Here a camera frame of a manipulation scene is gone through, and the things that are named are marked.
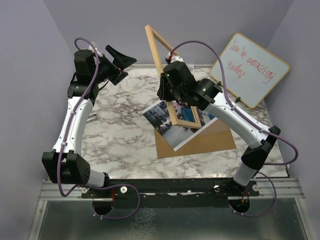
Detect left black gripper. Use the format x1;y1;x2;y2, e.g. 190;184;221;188
92;45;137;85

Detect light wooden picture frame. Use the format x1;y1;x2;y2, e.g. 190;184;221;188
144;25;202;129

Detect colour photo print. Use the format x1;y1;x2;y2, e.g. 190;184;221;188
142;100;217;151

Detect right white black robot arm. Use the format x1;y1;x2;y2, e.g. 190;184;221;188
157;61;281;196

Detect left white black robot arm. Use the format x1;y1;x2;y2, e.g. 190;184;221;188
41;45;137;198

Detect white label strip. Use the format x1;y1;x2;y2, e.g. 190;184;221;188
187;64;195;74

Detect whiteboard with red writing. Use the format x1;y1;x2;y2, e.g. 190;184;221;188
220;33;290;109

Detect black mounting bar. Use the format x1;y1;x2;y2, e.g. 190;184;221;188
81;177;259;209

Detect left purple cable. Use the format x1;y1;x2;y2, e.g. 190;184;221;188
57;37;141;221

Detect purple cable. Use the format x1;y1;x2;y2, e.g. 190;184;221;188
57;37;141;221
164;40;300;218

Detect small white bracket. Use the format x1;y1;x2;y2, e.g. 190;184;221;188
88;113;97;121

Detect brown frame backing board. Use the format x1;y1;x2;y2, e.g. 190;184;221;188
154;118;236;159

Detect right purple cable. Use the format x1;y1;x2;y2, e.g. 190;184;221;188
164;40;300;218

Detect aluminium front rail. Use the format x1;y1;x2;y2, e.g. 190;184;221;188
38;177;306;201

